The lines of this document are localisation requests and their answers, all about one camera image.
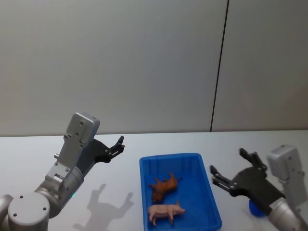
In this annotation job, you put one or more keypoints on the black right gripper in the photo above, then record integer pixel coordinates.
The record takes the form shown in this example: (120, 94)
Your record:
(255, 185)

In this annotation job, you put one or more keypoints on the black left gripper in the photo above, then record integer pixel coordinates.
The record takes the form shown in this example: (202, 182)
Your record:
(96, 152)

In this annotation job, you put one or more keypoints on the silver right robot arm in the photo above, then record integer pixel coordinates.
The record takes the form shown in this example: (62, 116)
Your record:
(281, 158)

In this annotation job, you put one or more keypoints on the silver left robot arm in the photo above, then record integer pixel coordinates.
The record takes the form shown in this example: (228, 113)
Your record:
(79, 134)

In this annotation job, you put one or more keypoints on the small blue round object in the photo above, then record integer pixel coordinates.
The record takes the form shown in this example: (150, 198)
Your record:
(254, 210)

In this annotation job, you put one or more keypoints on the blue plastic bin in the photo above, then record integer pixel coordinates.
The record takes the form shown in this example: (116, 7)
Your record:
(199, 192)

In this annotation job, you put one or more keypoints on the brown toy pig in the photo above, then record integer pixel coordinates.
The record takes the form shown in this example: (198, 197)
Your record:
(166, 186)

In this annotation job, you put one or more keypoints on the pink toy pig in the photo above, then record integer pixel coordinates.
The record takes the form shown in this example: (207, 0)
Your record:
(163, 210)

